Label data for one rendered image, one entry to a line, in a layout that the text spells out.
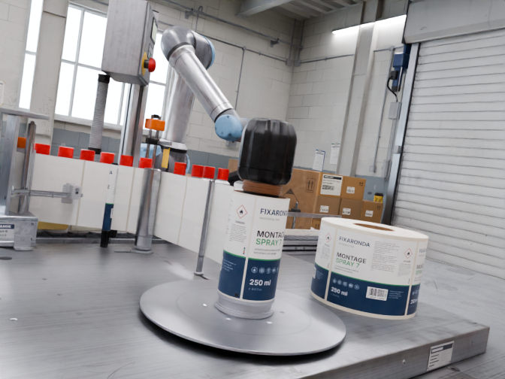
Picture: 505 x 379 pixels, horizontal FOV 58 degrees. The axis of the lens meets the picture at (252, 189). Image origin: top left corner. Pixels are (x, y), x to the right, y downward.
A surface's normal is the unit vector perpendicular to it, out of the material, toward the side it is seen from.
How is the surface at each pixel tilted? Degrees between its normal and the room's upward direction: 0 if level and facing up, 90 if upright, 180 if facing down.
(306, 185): 90
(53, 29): 90
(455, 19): 90
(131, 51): 90
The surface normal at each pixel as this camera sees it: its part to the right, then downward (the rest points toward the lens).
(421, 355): 0.63, 0.14
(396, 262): 0.17, 0.07
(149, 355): 0.15, -0.99
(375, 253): -0.22, 0.02
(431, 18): -0.82, -0.10
